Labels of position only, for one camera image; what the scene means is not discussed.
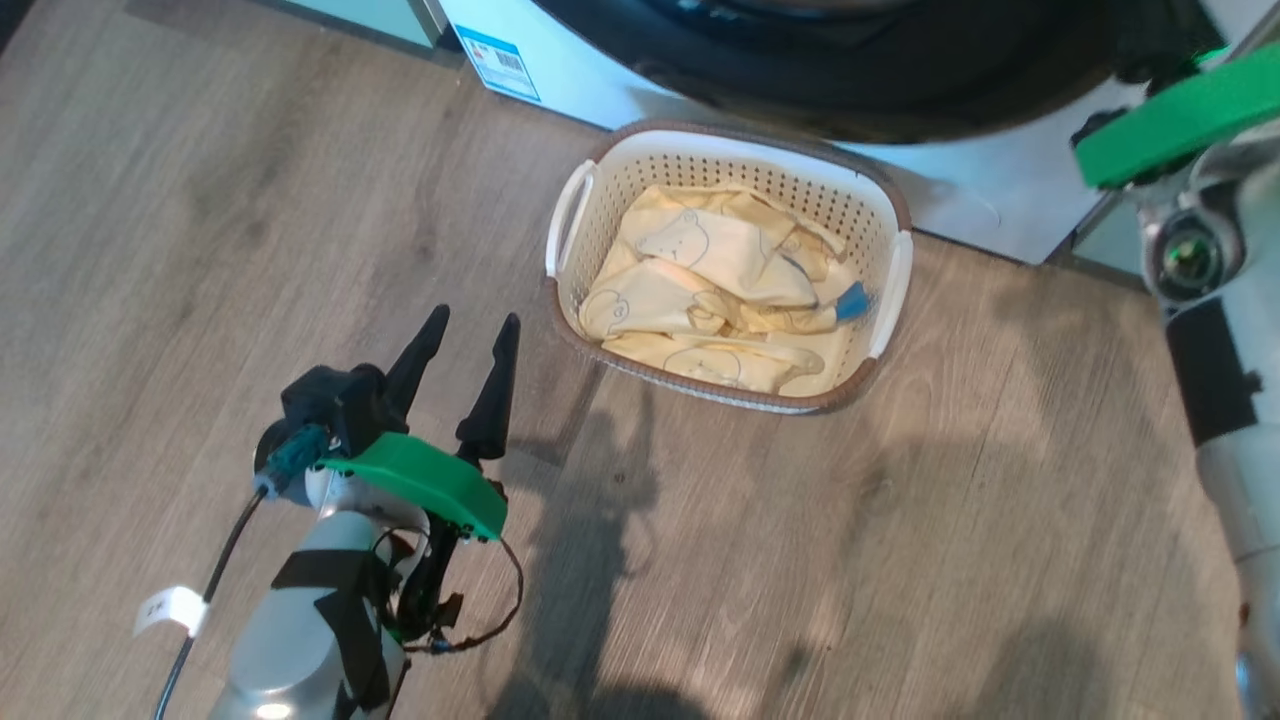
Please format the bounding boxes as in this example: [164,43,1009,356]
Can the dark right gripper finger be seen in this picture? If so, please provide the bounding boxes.
[1112,0,1206,87]
[1070,105,1133,151]

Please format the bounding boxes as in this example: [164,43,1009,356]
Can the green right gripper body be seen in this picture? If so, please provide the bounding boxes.
[1073,44,1280,307]

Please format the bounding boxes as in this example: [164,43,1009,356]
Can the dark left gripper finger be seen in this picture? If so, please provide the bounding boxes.
[382,304,452,422]
[456,312,522,464]

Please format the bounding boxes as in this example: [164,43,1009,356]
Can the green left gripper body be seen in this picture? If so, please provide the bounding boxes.
[303,431,510,542]

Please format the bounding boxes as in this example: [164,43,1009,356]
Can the yellow garment with blue trim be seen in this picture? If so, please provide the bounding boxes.
[598,184,873,397]

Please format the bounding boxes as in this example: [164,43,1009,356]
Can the black round washing machine door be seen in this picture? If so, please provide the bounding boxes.
[528,0,1206,145]

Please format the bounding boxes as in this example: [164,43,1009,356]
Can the white front-load washing machine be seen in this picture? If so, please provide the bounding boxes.
[438,0,1280,267]

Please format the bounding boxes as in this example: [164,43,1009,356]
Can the cream perforated laundry basket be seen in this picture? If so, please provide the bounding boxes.
[544,120,914,415]

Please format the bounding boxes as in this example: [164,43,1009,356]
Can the pale green cabinet panel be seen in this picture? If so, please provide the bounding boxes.
[280,0,447,50]
[1043,188,1169,293]

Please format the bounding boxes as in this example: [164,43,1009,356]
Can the blue energy label sticker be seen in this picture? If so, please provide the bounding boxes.
[454,24,544,105]

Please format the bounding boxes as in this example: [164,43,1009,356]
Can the thin black gripper cables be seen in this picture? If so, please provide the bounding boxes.
[373,524,527,658]

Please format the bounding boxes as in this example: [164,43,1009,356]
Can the white cable tag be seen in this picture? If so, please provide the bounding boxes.
[134,585,210,639]

